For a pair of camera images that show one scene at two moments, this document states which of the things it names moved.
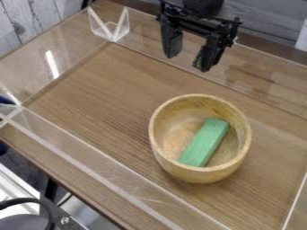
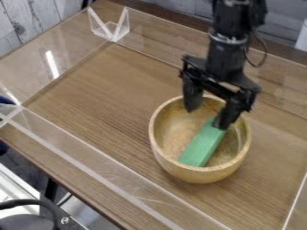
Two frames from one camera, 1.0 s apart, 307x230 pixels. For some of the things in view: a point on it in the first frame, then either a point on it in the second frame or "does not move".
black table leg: x=52 y=190 does not move
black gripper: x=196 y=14 → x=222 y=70
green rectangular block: x=202 y=147 does not move
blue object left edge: x=5 y=100 does not move
